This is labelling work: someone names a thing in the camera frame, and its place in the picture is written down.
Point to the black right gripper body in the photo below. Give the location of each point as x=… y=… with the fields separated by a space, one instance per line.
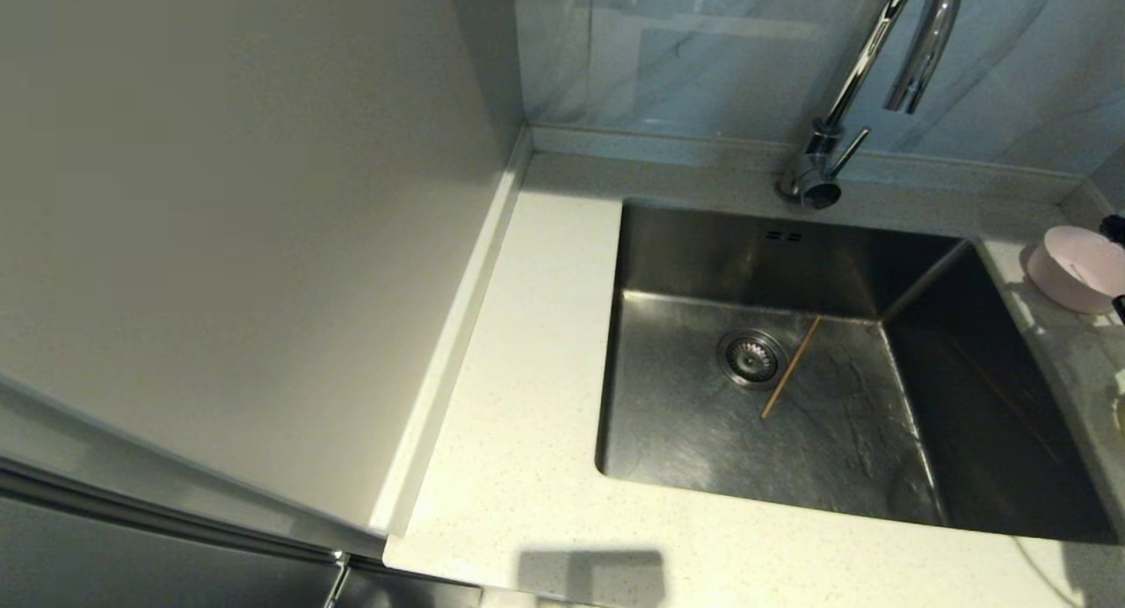
x=1116 y=228

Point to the pink plastic bowl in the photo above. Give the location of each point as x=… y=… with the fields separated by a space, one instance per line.
x=1077 y=270

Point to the chrome gooseneck faucet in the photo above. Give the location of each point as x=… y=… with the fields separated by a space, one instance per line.
x=817 y=169

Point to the wooden chopstick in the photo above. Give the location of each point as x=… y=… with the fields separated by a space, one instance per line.
x=790 y=368

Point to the metal sink drain strainer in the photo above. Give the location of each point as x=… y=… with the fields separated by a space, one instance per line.
x=751 y=359

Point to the stainless steel sink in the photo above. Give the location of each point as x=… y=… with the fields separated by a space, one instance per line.
x=703 y=450

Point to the grey tall cabinet door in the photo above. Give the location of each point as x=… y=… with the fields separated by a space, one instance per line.
x=132 y=564

